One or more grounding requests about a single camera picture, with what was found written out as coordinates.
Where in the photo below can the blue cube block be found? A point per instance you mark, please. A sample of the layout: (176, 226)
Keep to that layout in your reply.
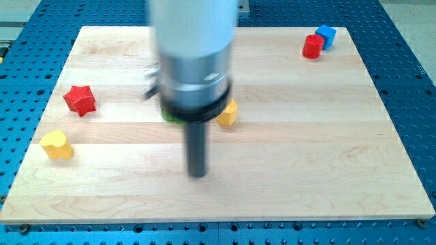
(328, 34)

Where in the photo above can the red star block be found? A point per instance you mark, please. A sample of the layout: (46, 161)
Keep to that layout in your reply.
(80, 99)

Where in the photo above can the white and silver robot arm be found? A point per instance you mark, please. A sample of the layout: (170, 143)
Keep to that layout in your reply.
(193, 41)

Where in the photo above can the green block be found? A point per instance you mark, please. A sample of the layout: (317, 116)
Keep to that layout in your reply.
(170, 118)

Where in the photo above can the yellow hexagon block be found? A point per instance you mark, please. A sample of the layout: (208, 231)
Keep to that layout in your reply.
(229, 115)

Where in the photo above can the light wooden board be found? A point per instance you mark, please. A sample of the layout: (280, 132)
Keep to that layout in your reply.
(312, 141)

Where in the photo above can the yellow heart block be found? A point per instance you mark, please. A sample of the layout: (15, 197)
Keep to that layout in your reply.
(56, 145)

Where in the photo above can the red cylinder block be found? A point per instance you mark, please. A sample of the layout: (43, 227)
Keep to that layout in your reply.
(313, 46)

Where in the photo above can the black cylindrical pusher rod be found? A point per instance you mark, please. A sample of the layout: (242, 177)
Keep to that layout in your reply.
(195, 141)

